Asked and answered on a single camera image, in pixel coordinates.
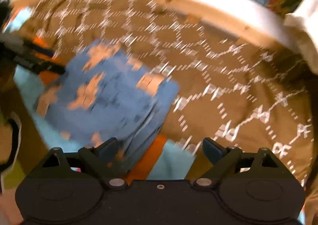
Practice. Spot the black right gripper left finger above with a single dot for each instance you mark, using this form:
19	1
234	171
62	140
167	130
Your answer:
89	167

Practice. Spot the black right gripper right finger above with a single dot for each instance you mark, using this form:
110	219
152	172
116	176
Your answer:
227	161

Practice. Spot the blue pants with orange cars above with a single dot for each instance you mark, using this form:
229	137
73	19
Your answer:
107	93

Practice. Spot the orange and blue striped sheet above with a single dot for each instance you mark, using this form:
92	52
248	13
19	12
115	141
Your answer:
163	160

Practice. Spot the brown PF patterned duvet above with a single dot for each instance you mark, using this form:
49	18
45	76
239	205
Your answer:
245	97

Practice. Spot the wooden bed frame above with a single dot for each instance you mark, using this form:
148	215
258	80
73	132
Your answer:
152	25

